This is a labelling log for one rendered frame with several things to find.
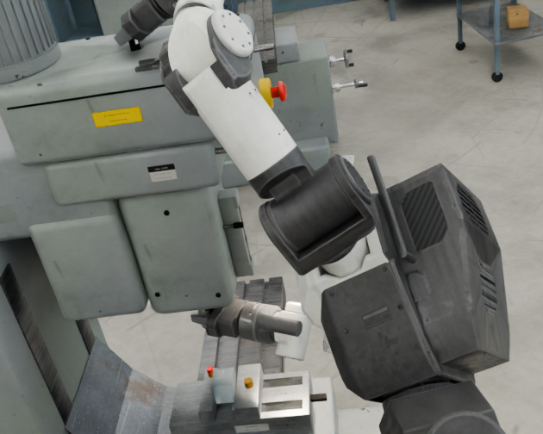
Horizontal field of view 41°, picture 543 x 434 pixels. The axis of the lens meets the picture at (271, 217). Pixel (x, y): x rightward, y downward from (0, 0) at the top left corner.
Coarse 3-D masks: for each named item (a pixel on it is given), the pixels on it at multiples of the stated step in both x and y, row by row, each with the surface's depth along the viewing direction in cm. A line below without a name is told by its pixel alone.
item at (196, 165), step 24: (192, 144) 137; (216, 144) 142; (48, 168) 140; (72, 168) 140; (96, 168) 140; (120, 168) 139; (144, 168) 139; (168, 168) 139; (192, 168) 139; (216, 168) 140; (72, 192) 143; (96, 192) 142; (120, 192) 142; (144, 192) 142
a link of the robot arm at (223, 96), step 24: (216, 24) 102; (240, 24) 107; (216, 48) 101; (240, 48) 104; (216, 72) 102; (240, 72) 103; (192, 96) 104; (216, 96) 102; (240, 96) 103; (216, 120) 104; (240, 120) 103; (264, 120) 104; (240, 144) 104; (264, 144) 104; (288, 144) 105; (240, 168) 107; (264, 168) 104
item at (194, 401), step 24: (192, 384) 191; (264, 384) 186; (288, 384) 185; (192, 408) 184; (216, 408) 181; (264, 408) 179; (288, 408) 178; (312, 408) 184; (192, 432) 181; (216, 432) 181; (240, 432) 180; (264, 432) 180; (288, 432) 179; (312, 432) 179
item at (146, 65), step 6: (258, 48) 125; (264, 48) 125; (270, 48) 125; (144, 60) 129; (150, 60) 129; (156, 60) 128; (138, 66) 127; (144, 66) 127; (150, 66) 126; (156, 66) 126
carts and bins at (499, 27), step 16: (496, 0) 515; (512, 0) 597; (464, 16) 589; (480, 16) 559; (496, 16) 521; (512, 16) 544; (528, 16) 565; (480, 32) 555; (496, 32) 527; (512, 32) 543; (528, 32) 538; (464, 48) 612; (496, 48) 533; (496, 64) 539; (496, 80) 546
